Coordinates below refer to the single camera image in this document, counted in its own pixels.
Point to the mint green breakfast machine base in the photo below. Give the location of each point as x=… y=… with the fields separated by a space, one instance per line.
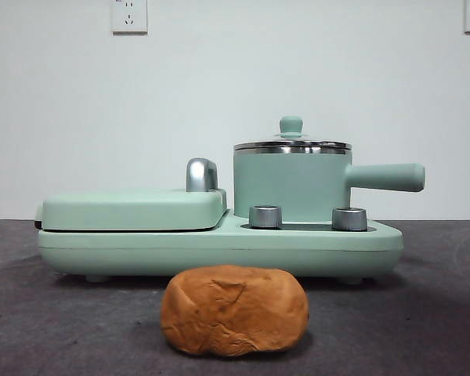
x=219 y=254

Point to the glass lid with green knob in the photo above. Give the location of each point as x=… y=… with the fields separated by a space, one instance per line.
x=291 y=125

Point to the mint green griddle cover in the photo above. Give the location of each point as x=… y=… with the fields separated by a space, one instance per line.
x=121 y=211

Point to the silver control knob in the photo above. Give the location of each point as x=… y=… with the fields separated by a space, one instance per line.
x=265 y=216
x=349 y=218

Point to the brown potato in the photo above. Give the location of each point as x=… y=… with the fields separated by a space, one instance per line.
x=235 y=313

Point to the mint green steamer pot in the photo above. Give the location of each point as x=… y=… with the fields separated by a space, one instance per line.
x=293 y=184

